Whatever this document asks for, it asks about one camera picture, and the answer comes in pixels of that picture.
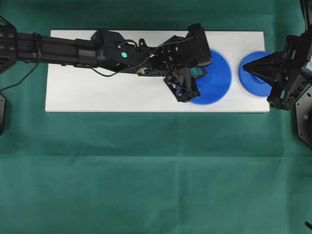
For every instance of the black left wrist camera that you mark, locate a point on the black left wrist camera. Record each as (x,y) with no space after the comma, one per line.
(201,54)

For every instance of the green table cloth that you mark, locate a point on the green table cloth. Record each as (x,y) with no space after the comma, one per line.
(145,173)

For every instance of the large blue gear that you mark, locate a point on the large blue gear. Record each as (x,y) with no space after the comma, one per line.
(216,83)

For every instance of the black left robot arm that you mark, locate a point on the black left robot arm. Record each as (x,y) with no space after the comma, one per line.
(105,49)

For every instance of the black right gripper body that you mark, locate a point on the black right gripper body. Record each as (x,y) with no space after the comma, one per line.
(294,73)

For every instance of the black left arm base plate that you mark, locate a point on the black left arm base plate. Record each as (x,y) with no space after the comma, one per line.
(2,110)

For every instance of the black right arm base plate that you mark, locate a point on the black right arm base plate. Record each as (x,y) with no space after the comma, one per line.
(304,117)

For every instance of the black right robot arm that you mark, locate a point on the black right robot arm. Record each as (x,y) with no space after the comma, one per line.
(306,7)

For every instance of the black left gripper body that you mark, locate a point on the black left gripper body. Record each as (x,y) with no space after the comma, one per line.
(172,55)

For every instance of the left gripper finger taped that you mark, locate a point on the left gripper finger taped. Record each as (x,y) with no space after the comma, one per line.
(182,85)
(197,72)

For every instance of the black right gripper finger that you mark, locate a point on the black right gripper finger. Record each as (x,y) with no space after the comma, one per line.
(262,59)
(266,73)

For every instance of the white rectangular board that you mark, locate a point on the white rectangular board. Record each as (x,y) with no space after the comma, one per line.
(71,89)

